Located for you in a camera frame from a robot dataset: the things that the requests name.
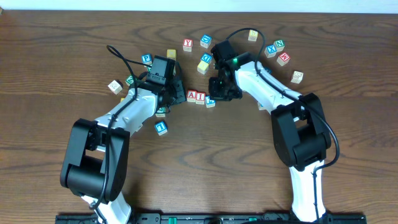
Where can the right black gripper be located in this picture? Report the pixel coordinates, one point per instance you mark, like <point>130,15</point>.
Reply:
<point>215,94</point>

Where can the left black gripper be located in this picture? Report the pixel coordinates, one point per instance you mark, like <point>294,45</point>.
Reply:
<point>181,96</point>

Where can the red A block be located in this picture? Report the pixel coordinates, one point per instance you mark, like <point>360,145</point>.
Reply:
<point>191,96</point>

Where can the blue 2 block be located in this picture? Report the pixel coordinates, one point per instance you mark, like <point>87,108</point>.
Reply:
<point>209,102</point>

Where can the red I block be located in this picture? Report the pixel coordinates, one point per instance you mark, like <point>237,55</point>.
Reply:
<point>200,98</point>

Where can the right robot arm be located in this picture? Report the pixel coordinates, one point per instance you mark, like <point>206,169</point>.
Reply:
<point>300,134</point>

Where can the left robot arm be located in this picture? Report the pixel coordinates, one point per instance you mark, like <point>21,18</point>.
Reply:
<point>95,163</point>

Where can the green L block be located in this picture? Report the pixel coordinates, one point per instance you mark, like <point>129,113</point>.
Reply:
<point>161,112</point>

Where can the yellow block centre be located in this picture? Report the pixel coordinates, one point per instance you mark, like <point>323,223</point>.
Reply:
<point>203,67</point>

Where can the yellow block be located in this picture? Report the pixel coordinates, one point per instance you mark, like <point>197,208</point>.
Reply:
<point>252,35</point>
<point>203,67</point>
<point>172,54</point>

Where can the blue D block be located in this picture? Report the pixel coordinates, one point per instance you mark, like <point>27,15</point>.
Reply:
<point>207,58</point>

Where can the blue L block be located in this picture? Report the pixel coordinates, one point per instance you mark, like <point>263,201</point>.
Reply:
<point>161,128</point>

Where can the yellow block upper left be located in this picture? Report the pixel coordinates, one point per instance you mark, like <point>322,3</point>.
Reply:
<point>172,54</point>

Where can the blue P block left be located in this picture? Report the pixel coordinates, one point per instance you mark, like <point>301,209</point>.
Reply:
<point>146,59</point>

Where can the blue 5 block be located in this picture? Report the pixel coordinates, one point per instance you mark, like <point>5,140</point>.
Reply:
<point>260,106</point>

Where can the green Z block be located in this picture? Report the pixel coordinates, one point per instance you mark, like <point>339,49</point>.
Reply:
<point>129,80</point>

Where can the blue H block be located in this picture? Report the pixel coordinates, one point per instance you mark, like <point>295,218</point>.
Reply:
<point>268,70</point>

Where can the blue C block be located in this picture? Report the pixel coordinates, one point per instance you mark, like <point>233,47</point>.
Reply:
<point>205,41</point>

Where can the red Y block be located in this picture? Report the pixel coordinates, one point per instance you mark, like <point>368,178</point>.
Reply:
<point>187,45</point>

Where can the plain picture block left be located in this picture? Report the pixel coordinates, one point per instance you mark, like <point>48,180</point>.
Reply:
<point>115,87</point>

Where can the plain picture block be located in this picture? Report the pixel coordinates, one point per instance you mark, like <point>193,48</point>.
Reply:
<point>296,77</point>
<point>115,87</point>

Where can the blue X block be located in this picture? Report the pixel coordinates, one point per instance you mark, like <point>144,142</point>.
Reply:
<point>270,51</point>

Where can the yellow block top right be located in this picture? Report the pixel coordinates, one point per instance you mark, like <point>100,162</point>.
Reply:
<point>252,35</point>

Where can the red M block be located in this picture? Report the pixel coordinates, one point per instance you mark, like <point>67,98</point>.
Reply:
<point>283,59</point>

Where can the green N block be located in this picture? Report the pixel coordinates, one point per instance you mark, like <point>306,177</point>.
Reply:
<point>279,44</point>

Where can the plain picture block right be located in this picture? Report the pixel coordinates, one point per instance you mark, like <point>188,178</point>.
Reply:
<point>296,77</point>

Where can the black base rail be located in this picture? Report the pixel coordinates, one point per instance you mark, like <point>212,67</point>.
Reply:
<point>155,218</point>

